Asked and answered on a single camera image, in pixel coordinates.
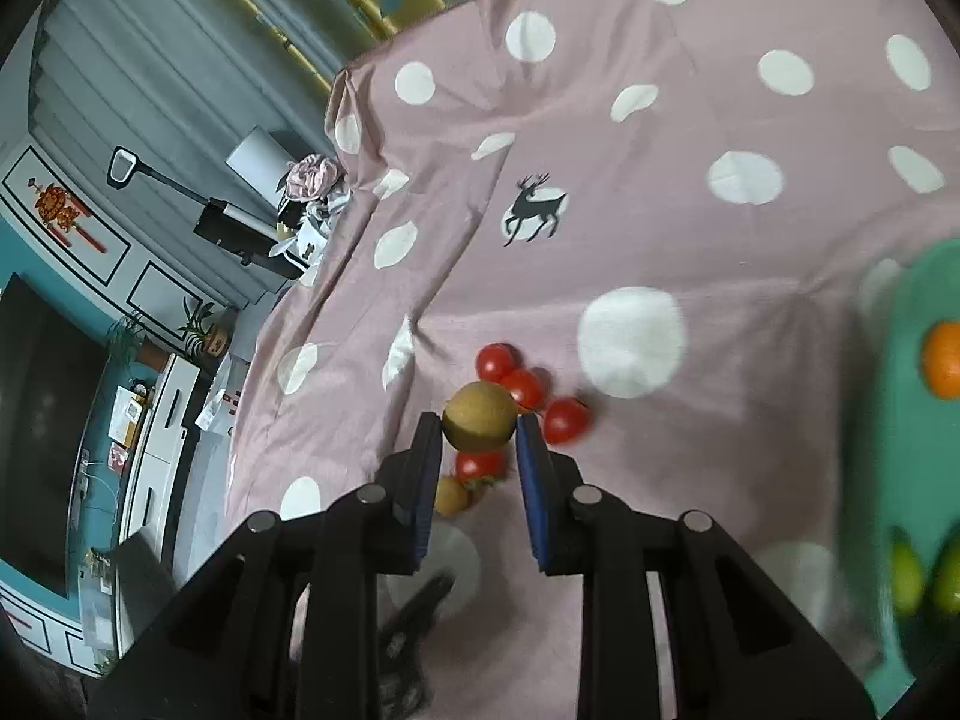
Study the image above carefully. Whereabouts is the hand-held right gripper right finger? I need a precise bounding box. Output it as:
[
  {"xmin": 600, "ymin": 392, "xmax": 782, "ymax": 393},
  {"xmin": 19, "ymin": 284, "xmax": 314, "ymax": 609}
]
[{"xmin": 514, "ymin": 412, "xmax": 878, "ymax": 720}]

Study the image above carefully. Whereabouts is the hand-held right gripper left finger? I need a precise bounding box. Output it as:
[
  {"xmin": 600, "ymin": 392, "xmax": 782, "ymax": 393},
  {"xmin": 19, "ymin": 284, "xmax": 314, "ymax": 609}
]
[{"xmin": 88, "ymin": 411, "xmax": 445, "ymax": 720}]

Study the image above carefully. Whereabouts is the brown longan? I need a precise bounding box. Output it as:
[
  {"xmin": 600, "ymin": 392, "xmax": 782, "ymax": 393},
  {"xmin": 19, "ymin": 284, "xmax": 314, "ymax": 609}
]
[
  {"xmin": 441, "ymin": 381, "xmax": 520, "ymax": 451},
  {"xmin": 433, "ymin": 475, "xmax": 473, "ymax": 517}
]

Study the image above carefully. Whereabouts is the teal plate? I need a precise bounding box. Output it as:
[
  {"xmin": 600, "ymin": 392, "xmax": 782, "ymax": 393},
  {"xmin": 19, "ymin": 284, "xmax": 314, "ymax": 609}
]
[{"xmin": 855, "ymin": 236, "xmax": 960, "ymax": 713}]

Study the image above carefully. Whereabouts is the green jujube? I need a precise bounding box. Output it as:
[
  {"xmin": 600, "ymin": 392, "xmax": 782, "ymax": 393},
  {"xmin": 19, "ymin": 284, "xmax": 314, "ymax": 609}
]
[
  {"xmin": 930, "ymin": 540, "xmax": 960, "ymax": 612},
  {"xmin": 889, "ymin": 540, "xmax": 925, "ymax": 616}
]

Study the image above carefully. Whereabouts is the orange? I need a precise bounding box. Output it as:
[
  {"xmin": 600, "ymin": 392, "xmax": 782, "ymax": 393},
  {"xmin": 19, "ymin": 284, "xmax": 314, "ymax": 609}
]
[{"xmin": 921, "ymin": 321, "xmax": 960, "ymax": 400}]

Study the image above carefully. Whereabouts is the red cherry tomato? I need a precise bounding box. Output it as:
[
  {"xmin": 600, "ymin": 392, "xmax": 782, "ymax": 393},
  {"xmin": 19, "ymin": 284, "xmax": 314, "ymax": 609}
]
[
  {"xmin": 475, "ymin": 343, "xmax": 522, "ymax": 383},
  {"xmin": 454, "ymin": 448, "xmax": 509, "ymax": 488},
  {"xmin": 541, "ymin": 397, "xmax": 593, "ymax": 445},
  {"xmin": 499, "ymin": 368, "xmax": 548, "ymax": 412}
]

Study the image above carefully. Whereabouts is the potted green plant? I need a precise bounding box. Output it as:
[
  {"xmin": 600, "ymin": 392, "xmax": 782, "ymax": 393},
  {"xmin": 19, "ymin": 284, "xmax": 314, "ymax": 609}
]
[
  {"xmin": 178, "ymin": 298, "xmax": 235, "ymax": 357},
  {"xmin": 105, "ymin": 311, "xmax": 166, "ymax": 372}
]

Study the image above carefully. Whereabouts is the white television cabinet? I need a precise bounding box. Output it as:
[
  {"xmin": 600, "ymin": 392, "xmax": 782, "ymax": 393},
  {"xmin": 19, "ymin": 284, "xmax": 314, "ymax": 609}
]
[{"xmin": 71, "ymin": 352, "xmax": 226, "ymax": 676}]

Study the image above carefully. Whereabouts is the small white box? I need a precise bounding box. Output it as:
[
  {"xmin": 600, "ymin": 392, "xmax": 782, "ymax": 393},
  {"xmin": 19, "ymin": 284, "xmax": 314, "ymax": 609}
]
[{"xmin": 107, "ymin": 384, "xmax": 151, "ymax": 443}]

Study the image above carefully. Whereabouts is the pink crumpled cloth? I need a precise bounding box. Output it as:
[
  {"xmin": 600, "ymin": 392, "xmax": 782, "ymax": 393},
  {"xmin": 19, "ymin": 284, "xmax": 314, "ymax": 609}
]
[{"xmin": 283, "ymin": 154, "xmax": 344, "ymax": 203}]

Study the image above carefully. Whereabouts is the pink polka-dot blanket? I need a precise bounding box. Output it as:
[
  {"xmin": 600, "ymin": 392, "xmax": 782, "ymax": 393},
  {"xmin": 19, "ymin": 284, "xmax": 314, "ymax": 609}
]
[{"xmin": 225, "ymin": 0, "xmax": 960, "ymax": 720}]

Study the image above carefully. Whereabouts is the white lampshade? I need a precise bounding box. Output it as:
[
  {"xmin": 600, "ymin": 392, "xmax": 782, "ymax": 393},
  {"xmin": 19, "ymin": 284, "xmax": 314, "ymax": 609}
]
[{"xmin": 226, "ymin": 126, "xmax": 295, "ymax": 203}]

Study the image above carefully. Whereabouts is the black television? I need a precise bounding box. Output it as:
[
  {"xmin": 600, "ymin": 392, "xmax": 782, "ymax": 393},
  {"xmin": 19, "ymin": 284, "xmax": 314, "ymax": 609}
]
[{"xmin": 0, "ymin": 274, "xmax": 106, "ymax": 601}]

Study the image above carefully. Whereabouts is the grey curtain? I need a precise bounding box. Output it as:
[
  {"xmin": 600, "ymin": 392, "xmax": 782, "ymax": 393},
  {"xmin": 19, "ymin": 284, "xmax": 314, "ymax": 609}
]
[{"xmin": 30, "ymin": 0, "xmax": 353, "ymax": 308}]

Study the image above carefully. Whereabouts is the red knot wall ornament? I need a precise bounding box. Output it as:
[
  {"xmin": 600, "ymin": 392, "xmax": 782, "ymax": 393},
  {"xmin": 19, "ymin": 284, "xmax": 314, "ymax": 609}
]
[{"xmin": 28, "ymin": 176, "xmax": 106, "ymax": 254}]

